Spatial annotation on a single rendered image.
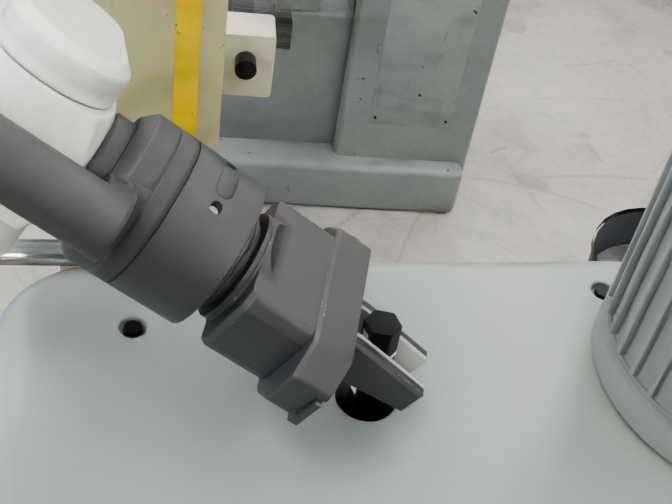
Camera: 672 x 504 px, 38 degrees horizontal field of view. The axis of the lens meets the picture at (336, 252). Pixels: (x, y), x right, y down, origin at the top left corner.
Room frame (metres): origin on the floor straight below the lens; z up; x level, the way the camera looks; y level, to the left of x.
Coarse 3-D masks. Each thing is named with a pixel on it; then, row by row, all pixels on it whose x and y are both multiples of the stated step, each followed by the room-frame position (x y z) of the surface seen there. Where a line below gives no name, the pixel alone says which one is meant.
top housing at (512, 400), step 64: (0, 320) 0.40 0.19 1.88; (64, 320) 0.40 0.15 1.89; (128, 320) 0.41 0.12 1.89; (192, 320) 0.42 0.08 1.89; (448, 320) 0.46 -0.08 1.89; (512, 320) 0.47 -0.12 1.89; (576, 320) 0.48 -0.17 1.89; (0, 384) 0.35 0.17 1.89; (64, 384) 0.35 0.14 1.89; (128, 384) 0.36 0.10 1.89; (192, 384) 0.37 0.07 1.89; (256, 384) 0.38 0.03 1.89; (448, 384) 0.41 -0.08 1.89; (512, 384) 0.42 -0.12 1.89; (576, 384) 0.43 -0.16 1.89; (0, 448) 0.30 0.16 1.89; (64, 448) 0.31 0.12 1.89; (128, 448) 0.32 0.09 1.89; (192, 448) 0.33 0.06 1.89; (256, 448) 0.33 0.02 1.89; (320, 448) 0.34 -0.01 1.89; (384, 448) 0.35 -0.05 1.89; (448, 448) 0.36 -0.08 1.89; (512, 448) 0.37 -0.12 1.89; (576, 448) 0.37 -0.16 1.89; (640, 448) 0.38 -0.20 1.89
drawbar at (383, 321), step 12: (372, 312) 0.39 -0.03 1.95; (384, 312) 0.39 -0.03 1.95; (372, 324) 0.38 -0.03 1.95; (384, 324) 0.38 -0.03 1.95; (396, 324) 0.39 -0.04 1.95; (372, 336) 0.38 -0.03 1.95; (384, 336) 0.38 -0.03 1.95; (396, 336) 0.38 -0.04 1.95; (384, 348) 0.38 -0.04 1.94; (396, 348) 0.38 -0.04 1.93; (348, 396) 0.38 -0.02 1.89; (360, 396) 0.38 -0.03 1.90; (372, 396) 0.38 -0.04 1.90; (348, 408) 0.38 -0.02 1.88; (360, 408) 0.38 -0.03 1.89; (372, 408) 0.38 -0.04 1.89; (372, 420) 0.38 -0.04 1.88
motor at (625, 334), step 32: (640, 224) 0.48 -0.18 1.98; (640, 256) 0.46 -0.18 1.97; (640, 288) 0.44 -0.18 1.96; (608, 320) 0.46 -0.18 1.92; (640, 320) 0.43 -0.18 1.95; (608, 352) 0.43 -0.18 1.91; (640, 352) 0.41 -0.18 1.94; (608, 384) 0.42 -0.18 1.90; (640, 384) 0.41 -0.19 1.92; (640, 416) 0.39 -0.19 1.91
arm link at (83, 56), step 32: (0, 0) 0.44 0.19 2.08; (32, 0) 0.40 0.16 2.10; (64, 0) 0.44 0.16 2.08; (0, 32) 0.39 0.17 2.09; (32, 32) 0.38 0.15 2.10; (64, 32) 0.39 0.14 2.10; (96, 32) 0.42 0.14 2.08; (32, 64) 0.37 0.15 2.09; (64, 64) 0.38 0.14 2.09; (96, 64) 0.38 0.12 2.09; (128, 64) 0.41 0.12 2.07; (96, 96) 0.38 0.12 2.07
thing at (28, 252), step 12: (24, 240) 0.46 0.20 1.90; (36, 240) 0.46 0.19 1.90; (48, 240) 0.46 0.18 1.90; (12, 252) 0.44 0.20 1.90; (24, 252) 0.44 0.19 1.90; (36, 252) 0.45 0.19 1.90; (48, 252) 0.45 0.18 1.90; (60, 252) 0.45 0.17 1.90; (0, 264) 0.44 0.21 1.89; (12, 264) 0.44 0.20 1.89; (24, 264) 0.44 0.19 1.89; (36, 264) 0.44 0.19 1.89; (48, 264) 0.44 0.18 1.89; (60, 264) 0.44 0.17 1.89; (72, 264) 0.45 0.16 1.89
